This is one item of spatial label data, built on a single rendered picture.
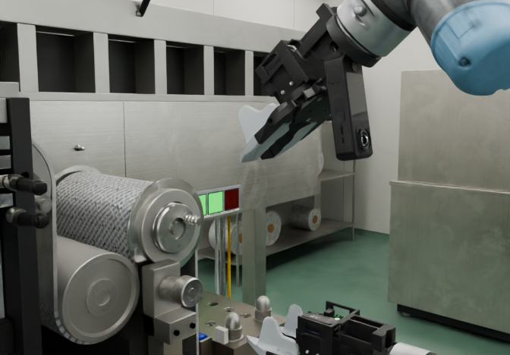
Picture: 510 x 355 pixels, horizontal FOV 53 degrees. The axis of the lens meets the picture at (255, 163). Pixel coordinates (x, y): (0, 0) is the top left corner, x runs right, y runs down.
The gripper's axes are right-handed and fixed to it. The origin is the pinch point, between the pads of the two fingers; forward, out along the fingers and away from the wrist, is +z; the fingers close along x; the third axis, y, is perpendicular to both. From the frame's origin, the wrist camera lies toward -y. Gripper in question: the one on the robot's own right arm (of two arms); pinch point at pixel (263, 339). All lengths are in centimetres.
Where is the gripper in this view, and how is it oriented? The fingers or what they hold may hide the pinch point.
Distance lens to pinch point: 79.7
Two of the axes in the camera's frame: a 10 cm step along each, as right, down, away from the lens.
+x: -6.5, 0.9, -7.5
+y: 0.0, -9.9, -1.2
